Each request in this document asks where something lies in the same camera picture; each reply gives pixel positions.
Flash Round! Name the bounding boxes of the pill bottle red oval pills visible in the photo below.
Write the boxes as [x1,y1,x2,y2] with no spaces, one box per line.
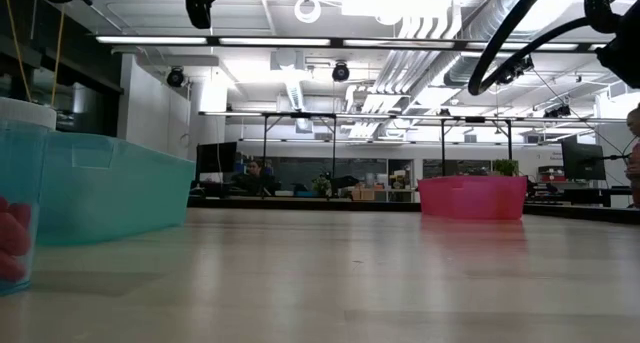
[0,96,58,297]

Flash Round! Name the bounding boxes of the black monitor on arm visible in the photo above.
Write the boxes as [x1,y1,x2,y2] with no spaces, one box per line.
[560,141,607,181]

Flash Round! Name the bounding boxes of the pink translucent plastic bin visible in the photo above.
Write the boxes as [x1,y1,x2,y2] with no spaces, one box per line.
[417,175,529,221]

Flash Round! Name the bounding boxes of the teal translucent plastic bin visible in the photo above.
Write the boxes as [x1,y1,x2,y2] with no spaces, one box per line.
[37,131,196,247]

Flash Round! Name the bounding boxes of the small potted plant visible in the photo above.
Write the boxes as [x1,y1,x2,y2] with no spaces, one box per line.
[312,172,332,198]

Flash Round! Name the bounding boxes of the person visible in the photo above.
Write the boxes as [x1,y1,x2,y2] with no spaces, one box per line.
[624,102,640,209]
[238,160,274,195]

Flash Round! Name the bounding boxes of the black computer monitor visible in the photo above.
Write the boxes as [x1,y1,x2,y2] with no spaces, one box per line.
[195,141,238,174]

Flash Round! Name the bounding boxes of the long rig light bar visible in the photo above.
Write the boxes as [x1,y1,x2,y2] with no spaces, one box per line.
[94,34,609,53]

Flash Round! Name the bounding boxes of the green leafy plant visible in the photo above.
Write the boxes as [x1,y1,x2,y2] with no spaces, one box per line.
[494,158,520,177]

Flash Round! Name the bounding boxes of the black table edge frame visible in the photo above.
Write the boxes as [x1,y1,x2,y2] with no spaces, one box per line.
[187,196,640,227]

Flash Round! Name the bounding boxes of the black workstation frame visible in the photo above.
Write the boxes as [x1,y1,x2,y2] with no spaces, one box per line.
[261,111,338,199]
[439,116,514,162]

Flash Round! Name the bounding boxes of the white cable ring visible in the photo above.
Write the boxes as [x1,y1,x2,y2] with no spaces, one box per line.
[293,0,323,25]

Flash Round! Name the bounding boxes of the silver ceiling duct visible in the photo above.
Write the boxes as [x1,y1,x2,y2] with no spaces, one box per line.
[443,0,556,87]

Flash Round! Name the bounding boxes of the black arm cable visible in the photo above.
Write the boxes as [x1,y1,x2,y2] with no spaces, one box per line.
[467,0,601,97]

